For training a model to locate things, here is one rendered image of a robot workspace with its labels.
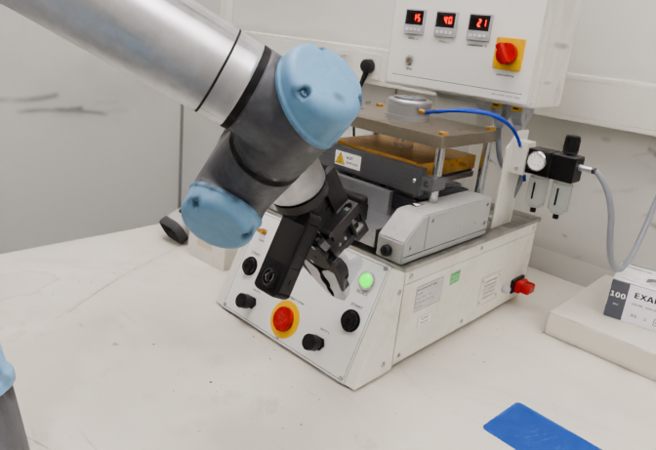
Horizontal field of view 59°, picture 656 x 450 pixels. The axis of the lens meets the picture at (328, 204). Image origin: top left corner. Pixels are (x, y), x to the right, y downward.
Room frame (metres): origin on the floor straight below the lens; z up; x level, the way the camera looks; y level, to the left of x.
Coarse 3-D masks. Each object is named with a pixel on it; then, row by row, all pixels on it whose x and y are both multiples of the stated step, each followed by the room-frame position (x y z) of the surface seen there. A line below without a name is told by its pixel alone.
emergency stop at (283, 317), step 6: (276, 312) 0.85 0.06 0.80; (282, 312) 0.84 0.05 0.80; (288, 312) 0.84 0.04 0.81; (276, 318) 0.84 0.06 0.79; (282, 318) 0.84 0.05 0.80; (288, 318) 0.83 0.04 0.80; (276, 324) 0.84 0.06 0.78; (282, 324) 0.83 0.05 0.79; (288, 324) 0.83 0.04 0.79; (282, 330) 0.83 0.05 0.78
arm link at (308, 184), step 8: (312, 168) 0.64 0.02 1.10; (320, 168) 0.66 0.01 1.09; (304, 176) 0.63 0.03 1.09; (312, 176) 0.64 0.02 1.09; (320, 176) 0.66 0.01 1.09; (296, 184) 0.63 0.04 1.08; (304, 184) 0.64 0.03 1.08; (312, 184) 0.64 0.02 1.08; (320, 184) 0.66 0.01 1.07; (288, 192) 0.63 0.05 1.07; (296, 192) 0.64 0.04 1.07; (304, 192) 0.64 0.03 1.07; (312, 192) 0.65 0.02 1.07; (280, 200) 0.64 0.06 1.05; (288, 200) 0.64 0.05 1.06; (296, 200) 0.64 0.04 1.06; (304, 200) 0.64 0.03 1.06
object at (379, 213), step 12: (348, 180) 0.96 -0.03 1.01; (360, 192) 0.94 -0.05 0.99; (372, 192) 0.92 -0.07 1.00; (384, 192) 0.90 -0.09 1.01; (372, 204) 0.92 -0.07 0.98; (384, 204) 0.90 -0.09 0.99; (372, 216) 0.88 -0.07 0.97; (384, 216) 0.89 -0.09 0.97; (372, 228) 0.83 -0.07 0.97; (360, 240) 0.84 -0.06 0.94; (372, 240) 0.82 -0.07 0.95
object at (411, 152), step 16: (352, 144) 1.01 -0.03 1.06; (368, 144) 1.02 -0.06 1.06; (384, 144) 1.03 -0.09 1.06; (400, 144) 1.02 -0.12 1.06; (416, 144) 1.07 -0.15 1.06; (400, 160) 0.94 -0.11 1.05; (416, 160) 0.93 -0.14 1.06; (432, 160) 0.94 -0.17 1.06; (448, 160) 0.96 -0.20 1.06; (464, 160) 1.00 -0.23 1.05; (448, 176) 0.97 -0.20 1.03; (464, 176) 1.01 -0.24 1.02
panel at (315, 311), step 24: (264, 216) 0.98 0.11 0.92; (264, 240) 0.95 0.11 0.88; (240, 264) 0.96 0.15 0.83; (384, 264) 0.80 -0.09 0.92; (240, 288) 0.93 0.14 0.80; (312, 288) 0.85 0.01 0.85; (360, 288) 0.80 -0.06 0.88; (240, 312) 0.90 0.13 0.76; (264, 312) 0.87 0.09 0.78; (312, 312) 0.82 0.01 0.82; (336, 312) 0.80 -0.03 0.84; (360, 312) 0.78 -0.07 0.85; (288, 336) 0.82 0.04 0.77; (336, 336) 0.78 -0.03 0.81; (360, 336) 0.76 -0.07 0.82; (312, 360) 0.78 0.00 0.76; (336, 360) 0.76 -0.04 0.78
